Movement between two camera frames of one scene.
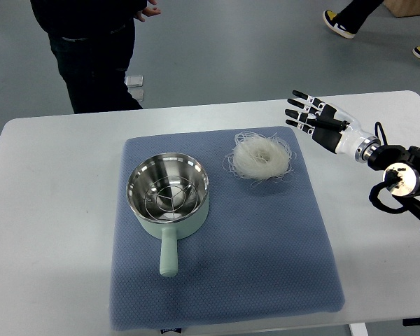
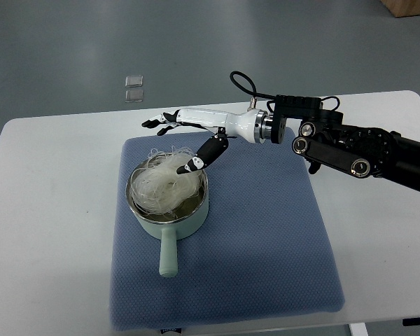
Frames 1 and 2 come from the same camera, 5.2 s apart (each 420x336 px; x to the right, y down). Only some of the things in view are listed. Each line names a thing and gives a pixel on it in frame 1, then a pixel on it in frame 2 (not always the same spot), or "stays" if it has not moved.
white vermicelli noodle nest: (257, 158) → (157, 186)
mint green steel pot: (169, 195) stays
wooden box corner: (402, 8) stays
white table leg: (358, 329) stays
